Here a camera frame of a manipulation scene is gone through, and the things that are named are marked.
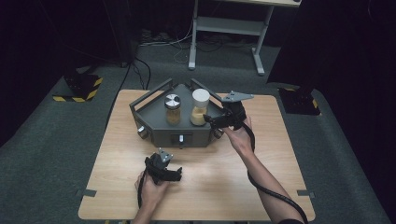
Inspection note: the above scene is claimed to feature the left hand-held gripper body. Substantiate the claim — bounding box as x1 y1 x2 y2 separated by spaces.
144 147 176 186

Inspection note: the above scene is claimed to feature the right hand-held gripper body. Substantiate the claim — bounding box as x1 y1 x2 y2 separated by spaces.
218 90 255 131

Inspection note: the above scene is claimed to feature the person's right hand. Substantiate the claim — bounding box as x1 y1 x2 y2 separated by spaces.
221 116 255 158

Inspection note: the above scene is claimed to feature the person's left hand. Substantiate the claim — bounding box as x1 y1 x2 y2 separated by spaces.
134 172 171 213

